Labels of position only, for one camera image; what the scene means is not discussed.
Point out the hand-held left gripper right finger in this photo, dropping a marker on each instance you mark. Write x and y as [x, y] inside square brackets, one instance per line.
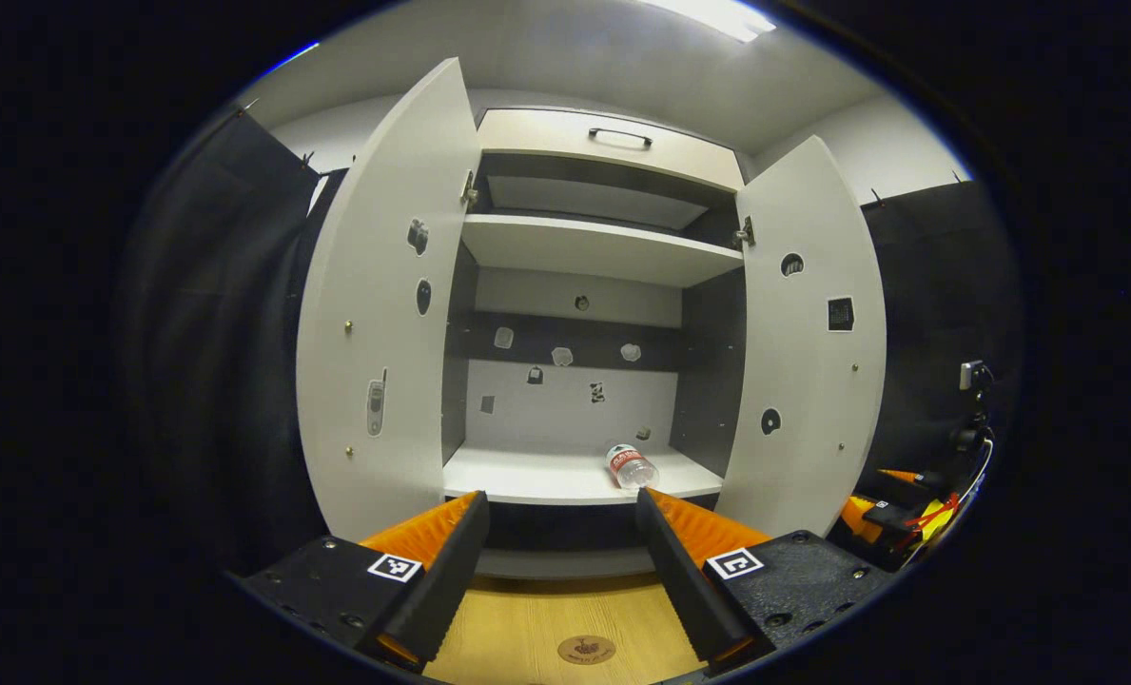
[676, 571]

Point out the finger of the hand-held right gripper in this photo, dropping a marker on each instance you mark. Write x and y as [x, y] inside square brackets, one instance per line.
[855, 518]
[907, 479]

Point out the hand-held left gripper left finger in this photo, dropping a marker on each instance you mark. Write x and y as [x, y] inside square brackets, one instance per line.
[446, 571]

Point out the clear plastic water bottle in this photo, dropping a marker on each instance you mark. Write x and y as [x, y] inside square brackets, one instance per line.
[630, 466]

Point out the white cabinet door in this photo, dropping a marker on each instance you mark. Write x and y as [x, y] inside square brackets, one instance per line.
[803, 381]
[375, 285]

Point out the round cork coaster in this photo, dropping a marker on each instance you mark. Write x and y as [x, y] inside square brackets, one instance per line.
[586, 650]

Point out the black tripod stand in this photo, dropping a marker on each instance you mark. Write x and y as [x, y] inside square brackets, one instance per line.
[972, 376]

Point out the white cabinet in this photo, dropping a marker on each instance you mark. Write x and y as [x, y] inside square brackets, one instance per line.
[546, 471]

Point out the black backdrop cloth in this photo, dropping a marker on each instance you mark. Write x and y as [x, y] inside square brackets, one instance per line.
[926, 314]
[213, 333]

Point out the metal cabinet hinge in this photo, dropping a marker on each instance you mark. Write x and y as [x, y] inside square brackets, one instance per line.
[745, 231]
[469, 190]

